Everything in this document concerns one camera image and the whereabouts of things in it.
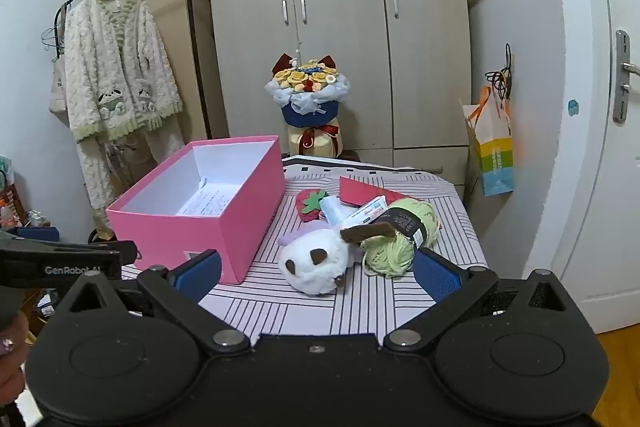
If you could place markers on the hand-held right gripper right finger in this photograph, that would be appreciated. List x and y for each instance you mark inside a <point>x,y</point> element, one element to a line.
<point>437,274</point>

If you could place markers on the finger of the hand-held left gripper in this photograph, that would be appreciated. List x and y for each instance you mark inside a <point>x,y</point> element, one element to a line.
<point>110,252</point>

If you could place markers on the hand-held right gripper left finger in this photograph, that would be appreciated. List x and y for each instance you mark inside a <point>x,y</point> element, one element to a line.
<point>200,269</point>

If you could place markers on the pink cardboard box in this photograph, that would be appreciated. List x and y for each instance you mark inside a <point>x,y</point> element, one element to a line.
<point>165,232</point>

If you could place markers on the green yarn ball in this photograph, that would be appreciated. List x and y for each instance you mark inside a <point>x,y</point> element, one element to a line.
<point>385,257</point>

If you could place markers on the printed white paper sheet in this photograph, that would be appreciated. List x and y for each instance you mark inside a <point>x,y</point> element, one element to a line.
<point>210,202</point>

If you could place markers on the white brown plush dog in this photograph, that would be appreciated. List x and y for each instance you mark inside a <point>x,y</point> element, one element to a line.
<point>310,267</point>

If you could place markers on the red envelope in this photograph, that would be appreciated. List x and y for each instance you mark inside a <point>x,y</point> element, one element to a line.
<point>360,192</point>

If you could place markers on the light blue wet wipes packet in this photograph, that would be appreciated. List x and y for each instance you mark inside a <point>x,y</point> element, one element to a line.
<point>332,209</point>

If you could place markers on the person's left hand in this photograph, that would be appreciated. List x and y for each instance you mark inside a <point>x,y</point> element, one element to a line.
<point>12,357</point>

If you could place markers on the pile of small clutter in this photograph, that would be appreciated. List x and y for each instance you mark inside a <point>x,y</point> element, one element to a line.
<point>15,207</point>

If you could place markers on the white printed tissue packet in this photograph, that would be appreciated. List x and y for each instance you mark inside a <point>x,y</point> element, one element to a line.
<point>370,209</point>

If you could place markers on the red strawberry plush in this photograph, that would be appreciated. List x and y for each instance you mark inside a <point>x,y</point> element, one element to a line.
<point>307,207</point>

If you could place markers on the colourful striped paper bag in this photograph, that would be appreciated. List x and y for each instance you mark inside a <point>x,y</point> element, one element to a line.
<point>495,162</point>

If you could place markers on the cream tote bag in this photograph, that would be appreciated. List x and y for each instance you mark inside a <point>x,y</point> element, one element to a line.
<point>57,97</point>

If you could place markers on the white door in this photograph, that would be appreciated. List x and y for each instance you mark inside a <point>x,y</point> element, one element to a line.
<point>575,157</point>

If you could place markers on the cream green fleece robe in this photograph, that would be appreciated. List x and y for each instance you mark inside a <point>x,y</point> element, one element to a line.
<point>115,67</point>

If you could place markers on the yellow flower bouquet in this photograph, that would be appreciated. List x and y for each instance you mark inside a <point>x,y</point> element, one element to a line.
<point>305,112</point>

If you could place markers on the grey three-door wardrobe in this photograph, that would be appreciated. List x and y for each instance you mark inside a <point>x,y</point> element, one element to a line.
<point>340,7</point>

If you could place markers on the small blue wall sticker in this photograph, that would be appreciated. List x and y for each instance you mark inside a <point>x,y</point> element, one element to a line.
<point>573,107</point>

